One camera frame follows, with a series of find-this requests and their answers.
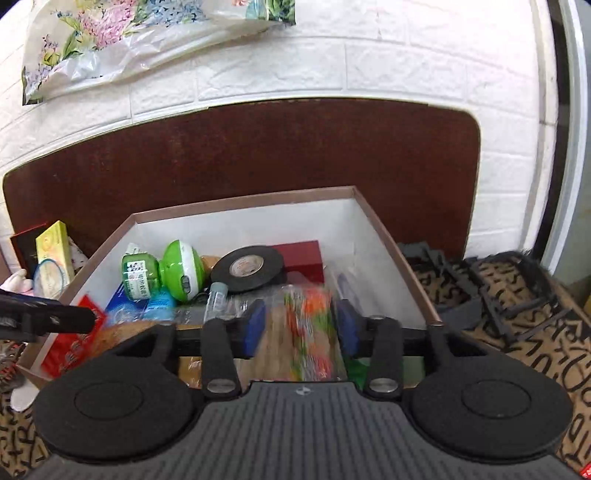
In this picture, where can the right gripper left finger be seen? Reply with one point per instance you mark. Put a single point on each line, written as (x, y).
(223, 341)

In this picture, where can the yellow green medicine box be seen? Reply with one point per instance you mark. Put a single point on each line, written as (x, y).
(53, 244)

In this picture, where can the small clear vial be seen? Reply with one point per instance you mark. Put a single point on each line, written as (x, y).
(216, 301)

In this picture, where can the red flat packet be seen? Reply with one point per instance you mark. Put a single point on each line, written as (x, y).
(70, 350)

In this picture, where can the dark red wooden headboard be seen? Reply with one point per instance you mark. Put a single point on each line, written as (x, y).
(415, 164)

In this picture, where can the small red box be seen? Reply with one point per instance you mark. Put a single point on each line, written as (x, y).
(302, 262)

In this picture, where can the blue hoop fishing net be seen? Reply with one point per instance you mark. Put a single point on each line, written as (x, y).
(49, 280)

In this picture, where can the floral plastic bag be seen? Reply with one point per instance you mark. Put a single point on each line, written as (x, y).
(77, 45)

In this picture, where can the black plastic frame parts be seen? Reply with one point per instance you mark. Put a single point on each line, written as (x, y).
(509, 295)

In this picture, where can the green plastic mosquito repeller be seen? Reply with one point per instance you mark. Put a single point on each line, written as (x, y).
(180, 272)

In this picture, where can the brown cardboard storage box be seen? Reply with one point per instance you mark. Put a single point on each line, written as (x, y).
(362, 263)

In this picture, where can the red framed black box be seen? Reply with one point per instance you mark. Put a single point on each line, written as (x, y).
(24, 245)

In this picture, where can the packaged brown insoles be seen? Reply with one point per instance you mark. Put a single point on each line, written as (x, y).
(298, 344)

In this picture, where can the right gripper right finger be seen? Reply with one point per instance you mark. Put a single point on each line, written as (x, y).
(378, 338)

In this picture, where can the black electrical tape roll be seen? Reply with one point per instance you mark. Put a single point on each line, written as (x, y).
(248, 268)

